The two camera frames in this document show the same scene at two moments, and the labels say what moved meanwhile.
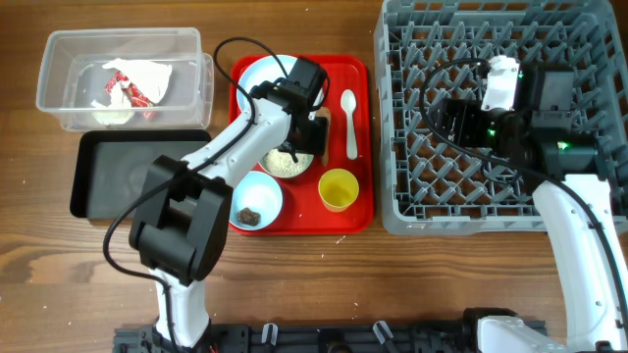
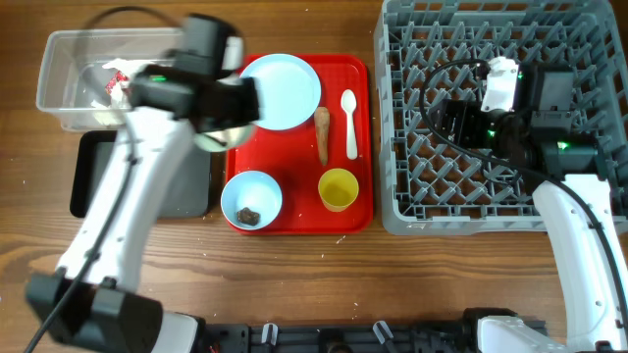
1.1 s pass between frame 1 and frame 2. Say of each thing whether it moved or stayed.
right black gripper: stayed
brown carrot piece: stayed
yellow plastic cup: stayed
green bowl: moved
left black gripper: moved
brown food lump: stayed
